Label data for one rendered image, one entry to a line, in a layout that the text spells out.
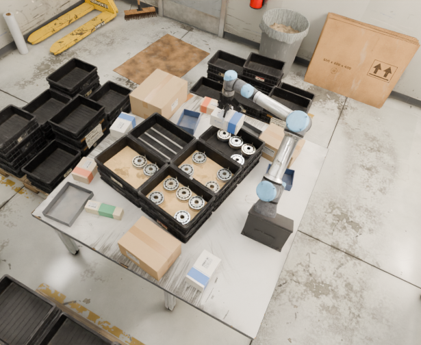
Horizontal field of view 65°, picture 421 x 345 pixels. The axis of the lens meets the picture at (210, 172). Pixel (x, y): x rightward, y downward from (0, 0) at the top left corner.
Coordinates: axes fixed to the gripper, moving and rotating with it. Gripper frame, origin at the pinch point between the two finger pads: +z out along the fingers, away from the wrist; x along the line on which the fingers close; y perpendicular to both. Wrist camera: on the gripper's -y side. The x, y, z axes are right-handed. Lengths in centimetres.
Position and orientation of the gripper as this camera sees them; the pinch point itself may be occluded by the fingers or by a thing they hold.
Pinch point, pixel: (227, 117)
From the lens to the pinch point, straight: 227.8
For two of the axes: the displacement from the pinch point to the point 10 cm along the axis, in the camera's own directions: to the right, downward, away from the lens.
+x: -4.5, 7.0, -5.6
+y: -8.9, -4.0, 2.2
